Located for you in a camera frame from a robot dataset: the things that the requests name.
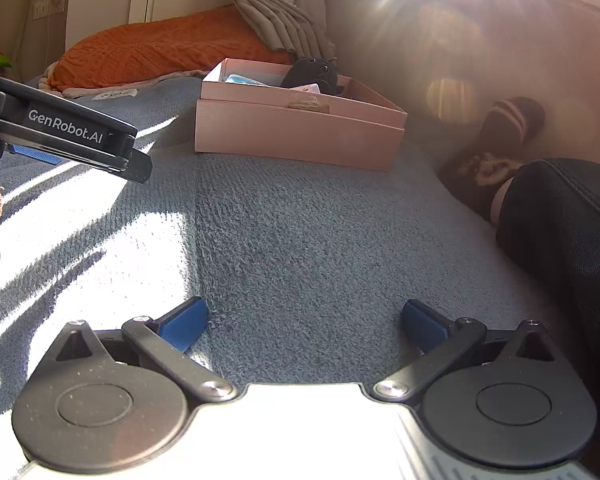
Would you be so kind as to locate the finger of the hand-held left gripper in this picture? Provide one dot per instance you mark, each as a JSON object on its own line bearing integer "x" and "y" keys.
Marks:
{"x": 137, "y": 166}
{"x": 35, "y": 154}

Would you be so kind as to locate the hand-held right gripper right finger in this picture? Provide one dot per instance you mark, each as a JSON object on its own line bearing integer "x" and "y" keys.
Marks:
{"x": 422, "y": 327}

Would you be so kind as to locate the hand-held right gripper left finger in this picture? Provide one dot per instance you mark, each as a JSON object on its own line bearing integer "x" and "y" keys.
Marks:
{"x": 182, "y": 325}

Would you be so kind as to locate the blue white wet wipes pack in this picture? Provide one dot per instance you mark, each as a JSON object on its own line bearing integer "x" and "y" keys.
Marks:
{"x": 242, "y": 79}

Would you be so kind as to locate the pink cardboard box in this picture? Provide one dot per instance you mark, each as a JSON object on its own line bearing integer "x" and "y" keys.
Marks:
{"x": 290, "y": 135}

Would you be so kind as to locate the white blister pack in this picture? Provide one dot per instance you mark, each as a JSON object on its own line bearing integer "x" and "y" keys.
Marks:
{"x": 310, "y": 89}

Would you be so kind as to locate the black plush toy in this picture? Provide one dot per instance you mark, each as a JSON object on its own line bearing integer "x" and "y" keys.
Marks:
{"x": 310, "y": 72}

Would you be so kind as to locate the white fabric label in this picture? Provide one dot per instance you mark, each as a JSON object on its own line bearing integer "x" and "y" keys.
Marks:
{"x": 115, "y": 94}

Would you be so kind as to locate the person's right leg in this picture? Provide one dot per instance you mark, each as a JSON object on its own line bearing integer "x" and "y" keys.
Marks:
{"x": 570, "y": 220}

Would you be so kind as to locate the beige curtain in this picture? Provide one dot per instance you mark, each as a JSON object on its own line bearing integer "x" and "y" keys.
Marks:
{"x": 280, "y": 15}

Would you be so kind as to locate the brown striped sock foot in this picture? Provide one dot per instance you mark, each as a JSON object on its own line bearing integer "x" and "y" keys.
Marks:
{"x": 510, "y": 125}

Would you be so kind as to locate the white wall socket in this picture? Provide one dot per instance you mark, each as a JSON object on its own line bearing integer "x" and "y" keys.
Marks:
{"x": 50, "y": 6}

